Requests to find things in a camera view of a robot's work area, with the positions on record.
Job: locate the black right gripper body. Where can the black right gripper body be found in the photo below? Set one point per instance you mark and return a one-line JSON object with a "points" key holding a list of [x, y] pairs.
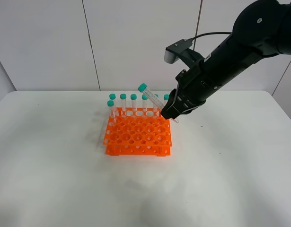
{"points": [[194, 86]]}

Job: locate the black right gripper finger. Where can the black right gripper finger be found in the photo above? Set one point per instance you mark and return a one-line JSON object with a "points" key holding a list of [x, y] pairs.
{"points": [[174, 107]]}

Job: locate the teal-capped test tube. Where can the teal-capped test tube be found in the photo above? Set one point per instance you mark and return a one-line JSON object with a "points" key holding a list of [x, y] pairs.
{"points": [[112, 115], [162, 106]]}

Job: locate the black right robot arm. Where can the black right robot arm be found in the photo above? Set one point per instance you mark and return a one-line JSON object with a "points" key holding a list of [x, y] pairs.
{"points": [[262, 30]]}

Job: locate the row tube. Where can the row tube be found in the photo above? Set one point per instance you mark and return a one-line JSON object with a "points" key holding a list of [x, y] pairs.
{"points": [[134, 102], [112, 97], [154, 106], [166, 98], [144, 103], [123, 103]]}

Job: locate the orange test tube rack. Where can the orange test tube rack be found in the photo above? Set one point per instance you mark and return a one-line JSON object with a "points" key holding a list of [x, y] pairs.
{"points": [[137, 133]]}

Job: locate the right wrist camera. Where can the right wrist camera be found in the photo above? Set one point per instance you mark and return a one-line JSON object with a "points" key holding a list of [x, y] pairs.
{"points": [[180, 50]]}

